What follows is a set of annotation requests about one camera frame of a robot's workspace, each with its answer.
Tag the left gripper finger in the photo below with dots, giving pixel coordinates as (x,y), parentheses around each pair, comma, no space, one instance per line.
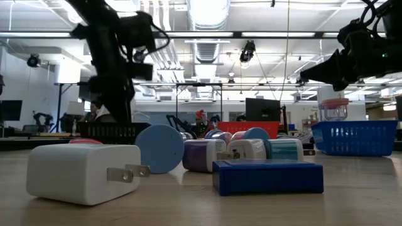
(121,106)

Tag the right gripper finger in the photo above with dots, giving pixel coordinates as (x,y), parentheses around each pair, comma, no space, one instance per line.
(326,70)

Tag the pink lid clear jar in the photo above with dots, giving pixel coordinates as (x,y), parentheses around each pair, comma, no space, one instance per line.
(334,108)

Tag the light blue round disc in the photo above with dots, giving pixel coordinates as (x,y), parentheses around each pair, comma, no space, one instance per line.
(160,149)

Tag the white wall charger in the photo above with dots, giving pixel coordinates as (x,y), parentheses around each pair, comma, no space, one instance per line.
(78,172)
(248,149)

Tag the blue rectangular box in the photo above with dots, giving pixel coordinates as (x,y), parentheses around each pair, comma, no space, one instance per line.
(267,177)

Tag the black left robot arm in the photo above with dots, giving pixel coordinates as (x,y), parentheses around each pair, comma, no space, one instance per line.
(100,31)

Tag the black background robot arm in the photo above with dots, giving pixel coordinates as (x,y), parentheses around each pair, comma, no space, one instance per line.
(177,123)
(42,119)

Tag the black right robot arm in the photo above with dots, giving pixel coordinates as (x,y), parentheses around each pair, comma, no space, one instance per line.
(392,15)

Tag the person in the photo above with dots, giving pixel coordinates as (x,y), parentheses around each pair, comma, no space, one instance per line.
(91,110)
(241,118)

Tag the black plastic basket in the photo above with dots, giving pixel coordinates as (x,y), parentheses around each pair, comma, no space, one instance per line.
(103,133)

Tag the black ceiling spotlight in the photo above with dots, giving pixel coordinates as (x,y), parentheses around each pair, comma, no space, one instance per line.
(33,60)
(139,56)

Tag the blue plastic basket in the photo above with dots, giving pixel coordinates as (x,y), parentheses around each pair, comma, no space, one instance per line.
(355,138)

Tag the black monitor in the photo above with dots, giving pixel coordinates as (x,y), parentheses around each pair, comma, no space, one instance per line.
(262,110)
(11,110)

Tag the red background object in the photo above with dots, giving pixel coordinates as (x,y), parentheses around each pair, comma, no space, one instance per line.
(200,114)

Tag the red plastic basket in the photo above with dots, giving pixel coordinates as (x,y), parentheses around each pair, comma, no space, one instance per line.
(248,128)

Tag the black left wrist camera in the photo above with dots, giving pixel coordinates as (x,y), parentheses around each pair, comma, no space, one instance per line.
(141,71)

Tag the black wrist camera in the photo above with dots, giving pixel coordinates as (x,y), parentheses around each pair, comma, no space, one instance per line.
(348,29)
(141,71)

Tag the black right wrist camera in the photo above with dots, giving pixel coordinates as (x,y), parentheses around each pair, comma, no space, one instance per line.
(348,29)

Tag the black background rig frame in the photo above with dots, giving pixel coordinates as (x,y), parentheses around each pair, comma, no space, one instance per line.
(198,84)

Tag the black overhead camera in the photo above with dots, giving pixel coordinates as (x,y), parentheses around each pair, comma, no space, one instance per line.
(248,51)

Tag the teal wall charger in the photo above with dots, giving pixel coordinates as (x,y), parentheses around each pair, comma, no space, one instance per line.
(284,150)

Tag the purple wall charger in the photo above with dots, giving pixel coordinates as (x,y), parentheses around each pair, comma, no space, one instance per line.
(201,155)

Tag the black aluminium frame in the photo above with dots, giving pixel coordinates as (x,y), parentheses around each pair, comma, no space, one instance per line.
(235,34)

